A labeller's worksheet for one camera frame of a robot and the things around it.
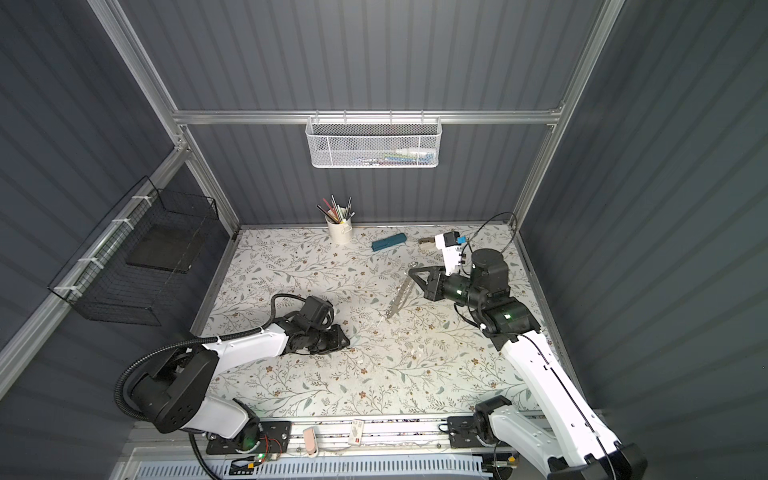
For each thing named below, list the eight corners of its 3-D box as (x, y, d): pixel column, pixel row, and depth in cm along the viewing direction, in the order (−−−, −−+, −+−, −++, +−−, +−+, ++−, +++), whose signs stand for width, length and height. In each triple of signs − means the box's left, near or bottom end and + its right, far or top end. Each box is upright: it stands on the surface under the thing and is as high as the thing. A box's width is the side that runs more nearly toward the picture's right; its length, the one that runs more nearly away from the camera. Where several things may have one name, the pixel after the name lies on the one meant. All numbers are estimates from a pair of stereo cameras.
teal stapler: (373, 251, 115) (373, 246, 113) (371, 247, 116) (370, 242, 114) (406, 241, 118) (406, 236, 116) (404, 237, 120) (404, 232, 118)
